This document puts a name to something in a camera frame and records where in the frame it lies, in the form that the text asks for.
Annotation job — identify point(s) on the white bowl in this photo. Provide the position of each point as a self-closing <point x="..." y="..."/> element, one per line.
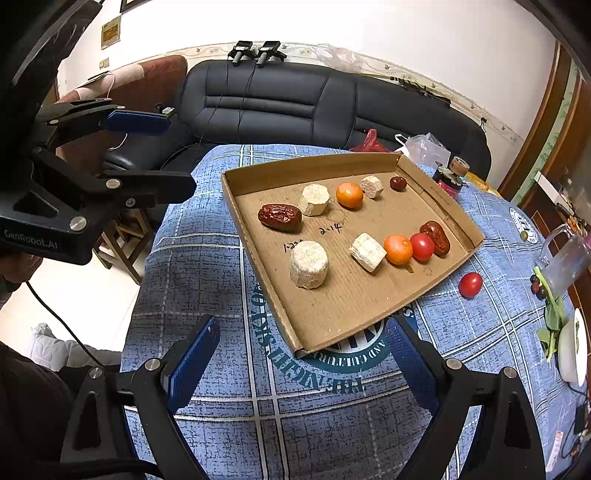
<point x="570" y="355"/>

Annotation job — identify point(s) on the clear plastic wrap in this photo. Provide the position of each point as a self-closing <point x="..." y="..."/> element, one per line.
<point x="341" y="57"/>

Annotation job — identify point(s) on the cardboard tray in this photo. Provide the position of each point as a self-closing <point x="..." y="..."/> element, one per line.
<point x="351" y="300"/>

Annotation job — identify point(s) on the black leather sofa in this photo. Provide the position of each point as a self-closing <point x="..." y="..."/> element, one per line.
<point x="277" y="106"/>

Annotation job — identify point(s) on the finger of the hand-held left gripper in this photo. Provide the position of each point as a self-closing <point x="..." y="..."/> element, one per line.
<point x="138" y="122"/>
<point x="152" y="187"/>

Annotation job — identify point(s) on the white plastic bag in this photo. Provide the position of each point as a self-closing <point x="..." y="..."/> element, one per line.
<point x="422" y="145"/>

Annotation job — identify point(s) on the blue checked tablecloth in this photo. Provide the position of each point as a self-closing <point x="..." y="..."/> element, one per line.
<point x="277" y="429"/>

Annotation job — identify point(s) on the mandarin orange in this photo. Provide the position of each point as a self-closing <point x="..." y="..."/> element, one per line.
<point x="398" y="249"/>
<point x="349" y="195"/>

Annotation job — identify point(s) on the orange packet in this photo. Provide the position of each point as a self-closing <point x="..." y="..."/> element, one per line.
<point x="475" y="181"/>

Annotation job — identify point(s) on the grey quilted cloth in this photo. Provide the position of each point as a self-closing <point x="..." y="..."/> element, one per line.
<point x="51" y="344"/>

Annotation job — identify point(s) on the black handheld device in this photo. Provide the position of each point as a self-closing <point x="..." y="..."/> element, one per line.
<point x="270" y="50"/>
<point x="242" y="50"/>

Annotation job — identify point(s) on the green leafy vegetable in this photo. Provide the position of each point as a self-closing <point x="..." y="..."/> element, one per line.
<point x="551" y="318"/>

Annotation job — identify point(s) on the clear glass mug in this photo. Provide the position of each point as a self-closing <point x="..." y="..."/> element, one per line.
<point x="570" y="258"/>

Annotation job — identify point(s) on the person's dark clothing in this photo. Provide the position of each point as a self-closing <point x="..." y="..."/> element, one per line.
<point x="27" y="415"/>

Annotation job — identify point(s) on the white label card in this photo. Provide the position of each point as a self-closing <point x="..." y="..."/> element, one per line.
<point x="559" y="445"/>

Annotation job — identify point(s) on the wooden sideboard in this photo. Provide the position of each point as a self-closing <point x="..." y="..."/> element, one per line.
<point x="531" y="198"/>

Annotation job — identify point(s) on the black power adapter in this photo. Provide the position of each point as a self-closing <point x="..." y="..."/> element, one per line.
<point x="582" y="419"/>

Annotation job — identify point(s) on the wooden chair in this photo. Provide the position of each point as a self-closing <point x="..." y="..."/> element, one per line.
<point x="107" y="249"/>

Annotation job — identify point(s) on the person's left hand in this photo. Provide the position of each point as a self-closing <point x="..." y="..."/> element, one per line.
<point x="16" y="272"/>

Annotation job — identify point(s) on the red plastic bag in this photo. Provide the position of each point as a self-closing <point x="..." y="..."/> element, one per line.
<point x="369" y="143"/>

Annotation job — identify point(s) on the flat white box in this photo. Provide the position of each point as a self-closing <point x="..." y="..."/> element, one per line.
<point x="548" y="182"/>

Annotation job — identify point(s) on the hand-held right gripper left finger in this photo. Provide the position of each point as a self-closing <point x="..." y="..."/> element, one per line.
<point x="194" y="360"/>

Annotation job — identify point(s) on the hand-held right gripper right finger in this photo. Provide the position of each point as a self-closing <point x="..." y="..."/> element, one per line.
<point x="411" y="360"/>

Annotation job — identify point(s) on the red tomato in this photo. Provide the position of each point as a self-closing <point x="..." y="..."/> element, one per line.
<point x="470" y="285"/>
<point x="422" y="247"/>

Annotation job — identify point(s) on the gold wall plaque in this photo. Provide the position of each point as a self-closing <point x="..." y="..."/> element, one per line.
<point x="111" y="32"/>

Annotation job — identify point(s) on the dark jar with cork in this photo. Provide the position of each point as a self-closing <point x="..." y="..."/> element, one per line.
<point x="448" y="182"/>

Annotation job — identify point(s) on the red jujube date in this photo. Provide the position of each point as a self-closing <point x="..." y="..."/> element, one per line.
<point x="438" y="235"/>
<point x="398" y="183"/>
<point x="279" y="217"/>

